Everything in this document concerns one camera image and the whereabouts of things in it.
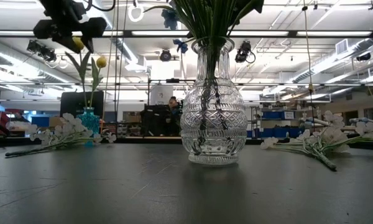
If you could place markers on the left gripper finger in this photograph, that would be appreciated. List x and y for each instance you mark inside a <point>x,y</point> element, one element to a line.
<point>94,27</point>
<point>45,29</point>

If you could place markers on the white artificial flower bunch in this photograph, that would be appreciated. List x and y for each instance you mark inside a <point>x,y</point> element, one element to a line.
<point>69,118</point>
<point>332,135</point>

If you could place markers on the blue artificial flower bunch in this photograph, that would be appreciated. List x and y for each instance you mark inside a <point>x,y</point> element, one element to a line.
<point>211,18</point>

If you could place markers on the clear cut-glass vase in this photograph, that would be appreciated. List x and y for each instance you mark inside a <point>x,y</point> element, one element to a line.
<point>213,124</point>

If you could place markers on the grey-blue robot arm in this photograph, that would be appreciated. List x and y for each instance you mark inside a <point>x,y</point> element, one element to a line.
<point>314,122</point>
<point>365,120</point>

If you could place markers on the teal glass vase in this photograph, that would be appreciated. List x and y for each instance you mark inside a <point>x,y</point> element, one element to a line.
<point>88,121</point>

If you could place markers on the round black ceiling lamp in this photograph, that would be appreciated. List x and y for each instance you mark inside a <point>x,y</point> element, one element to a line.
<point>165,55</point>

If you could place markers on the black monitor panel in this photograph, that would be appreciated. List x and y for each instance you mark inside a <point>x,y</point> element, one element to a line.
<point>71,104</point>

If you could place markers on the red storage bins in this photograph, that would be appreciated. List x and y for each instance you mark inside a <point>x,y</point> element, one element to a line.
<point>0,119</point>

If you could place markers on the person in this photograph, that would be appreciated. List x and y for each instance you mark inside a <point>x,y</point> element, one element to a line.
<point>173,102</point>

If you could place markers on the black background equipment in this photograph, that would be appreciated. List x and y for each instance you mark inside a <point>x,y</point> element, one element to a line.
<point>155,119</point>

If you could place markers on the shelf with blue bins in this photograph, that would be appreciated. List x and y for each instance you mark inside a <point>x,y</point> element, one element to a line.
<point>273,132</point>

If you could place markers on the black ceiling dome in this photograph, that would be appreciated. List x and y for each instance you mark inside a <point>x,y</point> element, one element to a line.
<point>363,57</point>

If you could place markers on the black ceiling camera cluster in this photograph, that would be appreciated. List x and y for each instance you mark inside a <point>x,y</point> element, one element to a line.
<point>42,49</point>

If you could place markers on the silver ventilation duct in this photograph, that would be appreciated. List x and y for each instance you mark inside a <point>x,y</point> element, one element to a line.
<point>18,67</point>
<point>314,73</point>

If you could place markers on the black background frame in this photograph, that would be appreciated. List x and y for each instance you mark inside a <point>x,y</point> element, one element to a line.
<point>172,80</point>

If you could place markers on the black overhead frame bar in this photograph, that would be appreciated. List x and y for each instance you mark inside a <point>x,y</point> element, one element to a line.
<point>292,33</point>

